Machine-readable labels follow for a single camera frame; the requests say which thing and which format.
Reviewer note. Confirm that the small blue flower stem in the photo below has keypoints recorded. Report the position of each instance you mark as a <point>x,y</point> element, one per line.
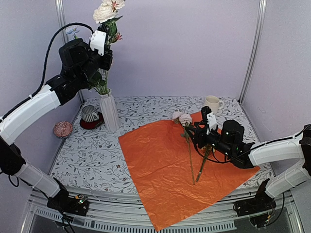
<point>72,31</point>

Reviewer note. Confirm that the aluminium front rail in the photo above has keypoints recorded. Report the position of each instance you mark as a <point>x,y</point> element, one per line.
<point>111,212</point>

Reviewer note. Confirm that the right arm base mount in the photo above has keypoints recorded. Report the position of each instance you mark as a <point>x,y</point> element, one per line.
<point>259,203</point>

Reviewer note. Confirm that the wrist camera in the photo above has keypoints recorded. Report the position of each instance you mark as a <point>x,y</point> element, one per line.
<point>98,39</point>
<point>209,120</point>

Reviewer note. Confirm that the orange tissue paper sheet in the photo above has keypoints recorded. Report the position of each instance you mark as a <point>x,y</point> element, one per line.
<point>157,157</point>

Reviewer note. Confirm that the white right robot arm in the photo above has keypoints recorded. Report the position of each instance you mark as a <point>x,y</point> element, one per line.
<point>297,146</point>

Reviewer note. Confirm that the white rose flower stem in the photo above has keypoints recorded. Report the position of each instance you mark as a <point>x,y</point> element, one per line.
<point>108,13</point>

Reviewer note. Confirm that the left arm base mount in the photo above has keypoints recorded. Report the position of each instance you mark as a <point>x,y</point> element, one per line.
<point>63,203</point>

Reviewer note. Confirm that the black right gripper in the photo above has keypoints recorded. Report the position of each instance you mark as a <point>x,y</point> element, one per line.
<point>200,134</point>

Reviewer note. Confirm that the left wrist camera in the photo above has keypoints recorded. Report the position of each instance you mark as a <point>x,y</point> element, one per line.
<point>98,39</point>

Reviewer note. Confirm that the yellow small flower sprig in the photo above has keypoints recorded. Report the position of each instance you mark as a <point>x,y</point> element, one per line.
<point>207,150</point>

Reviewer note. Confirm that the white ribbed ceramic vase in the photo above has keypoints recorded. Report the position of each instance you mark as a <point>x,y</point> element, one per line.
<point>109,111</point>

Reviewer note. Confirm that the striped black white cup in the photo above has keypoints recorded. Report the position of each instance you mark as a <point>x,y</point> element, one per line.
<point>89,114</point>

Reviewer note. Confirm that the cream ceramic mug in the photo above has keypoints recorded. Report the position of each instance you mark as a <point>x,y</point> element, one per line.
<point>214,103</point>

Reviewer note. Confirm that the dark red saucer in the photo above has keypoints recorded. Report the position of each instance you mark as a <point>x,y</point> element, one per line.
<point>92,125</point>

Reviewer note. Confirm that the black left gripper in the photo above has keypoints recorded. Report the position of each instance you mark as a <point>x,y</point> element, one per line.
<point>107,64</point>

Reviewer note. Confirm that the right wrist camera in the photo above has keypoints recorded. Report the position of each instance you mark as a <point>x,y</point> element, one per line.
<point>209,120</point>

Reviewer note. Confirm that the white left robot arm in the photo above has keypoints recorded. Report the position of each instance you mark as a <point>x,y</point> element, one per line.
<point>11,161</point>

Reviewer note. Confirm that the right aluminium frame post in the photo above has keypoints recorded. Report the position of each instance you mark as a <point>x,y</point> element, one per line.
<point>254,50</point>

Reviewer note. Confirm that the pink patterned ball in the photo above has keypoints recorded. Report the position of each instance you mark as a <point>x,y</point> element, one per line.
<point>62,129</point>

